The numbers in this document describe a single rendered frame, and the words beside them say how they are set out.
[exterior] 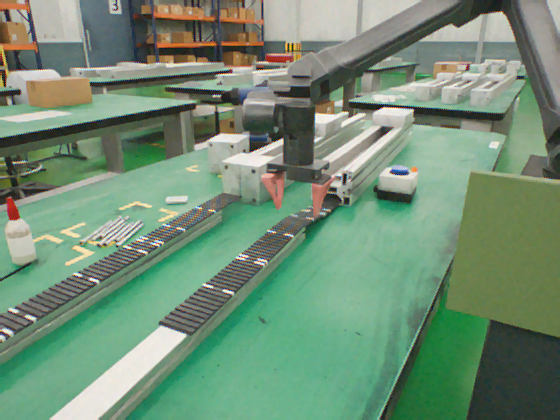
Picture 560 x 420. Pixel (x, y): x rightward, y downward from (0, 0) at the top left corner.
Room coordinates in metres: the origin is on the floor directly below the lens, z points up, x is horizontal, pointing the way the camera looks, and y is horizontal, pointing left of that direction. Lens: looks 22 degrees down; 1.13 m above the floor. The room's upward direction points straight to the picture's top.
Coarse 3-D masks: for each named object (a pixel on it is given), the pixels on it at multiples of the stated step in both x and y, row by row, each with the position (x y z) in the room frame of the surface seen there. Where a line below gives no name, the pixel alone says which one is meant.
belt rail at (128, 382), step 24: (216, 312) 0.46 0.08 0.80; (168, 336) 0.40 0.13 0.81; (192, 336) 0.41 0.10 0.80; (120, 360) 0.36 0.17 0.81; (144, 360) 0.36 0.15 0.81; (168, 360) 0.37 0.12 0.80; (96, 384) 0.33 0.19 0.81; (120, 384) 0.33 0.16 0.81; (144, 384) 0.34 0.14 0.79; (72, 408) 0.30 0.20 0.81; (96, 408) 0.30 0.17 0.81; (120, 408) 0.31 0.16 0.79
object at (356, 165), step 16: (400, 128) 1.39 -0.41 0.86; (352, 144) 1.16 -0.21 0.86; (368, 144) 1.30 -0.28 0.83; (384, 144) 1.17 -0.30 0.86; (400, 144) 1.40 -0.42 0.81; (336, 160) 1.02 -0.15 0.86; (352, 160) 1.09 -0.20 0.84; (368, 160) 1.01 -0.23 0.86; (384, 160) 1.19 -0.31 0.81; (336, 176) 0.96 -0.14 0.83; (352, 176) 0.90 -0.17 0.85; (368, 176) 1.03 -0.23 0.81; (336, 192) 0.91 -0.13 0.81; (352, 192) 0.91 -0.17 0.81
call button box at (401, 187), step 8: (384, 176) 0.95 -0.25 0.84; (392, 176) 0.94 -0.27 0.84; (400, 176) 0.94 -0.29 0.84; (408, 176) 0.94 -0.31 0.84; (416, 176) 0.96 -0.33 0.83; (384, 184) 0.94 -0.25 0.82; (392, 184) 0.94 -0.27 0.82; (400, 184) 0.93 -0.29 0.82; (408, 184) 0.92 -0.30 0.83; (416, 184) 0.97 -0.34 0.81; (384, 192) 0.94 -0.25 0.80; (392, 192) 0.94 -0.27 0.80; (400, 192) 0.93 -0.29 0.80; (408, 192) 0.92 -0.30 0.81; (392, 200) 0.93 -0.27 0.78; (400, 200) 0.93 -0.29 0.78; (408, 200) 0.92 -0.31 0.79
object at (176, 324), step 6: (162, 318) 0.43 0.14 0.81; (168, 318) 0.43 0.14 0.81; (174, 318) 0.43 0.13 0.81; (162, 324) 0.42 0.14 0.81; (168, 324) 0.42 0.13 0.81; (174, 324) 0.42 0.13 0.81; (180, 324) 0.42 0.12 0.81; (186, 324) 0.42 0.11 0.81; (192, 324) 0.42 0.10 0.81; (198, 324) 0.42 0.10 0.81; (174, 330) 0.41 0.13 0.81; (180, 330) 0.41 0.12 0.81; (186, 330) 0.41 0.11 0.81; (192, 330) 0.41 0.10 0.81
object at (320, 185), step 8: (288, 176) 0.72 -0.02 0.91; (296, 176) 0.71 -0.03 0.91; (304, 176) 0.70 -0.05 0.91; (312, 176) 0.70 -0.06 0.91; (320, 176) 0.72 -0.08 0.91; (328, 176) 0.72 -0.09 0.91; (312, 184) 0.70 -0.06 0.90; (320, 184) 0.69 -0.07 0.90; (328, 184) 0.73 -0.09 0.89; (312, 192) 0.70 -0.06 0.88; (320, 192) 0.69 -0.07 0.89; (320, 200) 0.73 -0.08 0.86
